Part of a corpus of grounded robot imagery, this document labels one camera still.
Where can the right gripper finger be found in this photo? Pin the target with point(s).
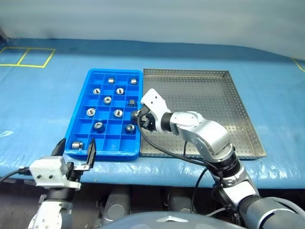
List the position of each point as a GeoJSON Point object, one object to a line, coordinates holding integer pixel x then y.
{"type": "Point", "coordinates": [150, 126]}

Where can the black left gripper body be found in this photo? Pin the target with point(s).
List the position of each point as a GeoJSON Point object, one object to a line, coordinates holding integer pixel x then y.
{"type": "Point", "coordinates": [72, 173]}

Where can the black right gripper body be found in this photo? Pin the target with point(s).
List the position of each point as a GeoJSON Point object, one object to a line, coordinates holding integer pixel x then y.
{"type": "Point", "coordinates": [147, 114]}

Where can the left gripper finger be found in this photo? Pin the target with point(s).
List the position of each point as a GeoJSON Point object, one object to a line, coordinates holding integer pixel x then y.
{"type": "Point", "coordinates": [91, 152]}
{"type": "Point", "coordinates": [58, 148]}

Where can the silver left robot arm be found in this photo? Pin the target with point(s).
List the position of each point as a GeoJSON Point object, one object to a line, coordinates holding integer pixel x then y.
{"type": "Point", "coordinates": [52, 214]}

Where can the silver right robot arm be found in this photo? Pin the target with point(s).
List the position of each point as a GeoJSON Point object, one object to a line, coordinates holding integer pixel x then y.
{"type": "Point", "coordinates": [209, 136]}

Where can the blue compartment tray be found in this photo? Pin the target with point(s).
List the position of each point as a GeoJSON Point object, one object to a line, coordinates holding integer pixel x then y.
{"type": "Point", "coordinates": [112, 144]}

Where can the dark grey rounded cylinder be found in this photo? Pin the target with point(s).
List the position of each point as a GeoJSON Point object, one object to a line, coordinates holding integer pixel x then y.
{"type": "Point", "coordinates": [116, 205]}
{"type": "Point", "coordinates": [181, 202]}

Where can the perforated metal tray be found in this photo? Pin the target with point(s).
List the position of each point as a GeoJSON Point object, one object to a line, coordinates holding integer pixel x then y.
{"type": "Point", "coordinates": [202, 95]}

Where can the grey robot torso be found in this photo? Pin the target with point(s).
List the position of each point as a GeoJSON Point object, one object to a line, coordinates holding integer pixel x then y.
{"type": "Point", "coordinates": [166, 220]}

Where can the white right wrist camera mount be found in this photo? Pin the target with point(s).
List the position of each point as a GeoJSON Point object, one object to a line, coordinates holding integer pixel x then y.
{"type": "Point", "coordinates": [155, 100]}

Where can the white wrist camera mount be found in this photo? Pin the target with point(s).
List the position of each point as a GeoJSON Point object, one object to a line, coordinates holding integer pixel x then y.
{"type": "Point", "coordinates": [47, 169]}
{"type": "Point", "coordinates": [155, 100]}

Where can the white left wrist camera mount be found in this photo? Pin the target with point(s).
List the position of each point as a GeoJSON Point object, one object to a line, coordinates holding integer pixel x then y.
{"type": "Point", "coordinates": [47, 169]}

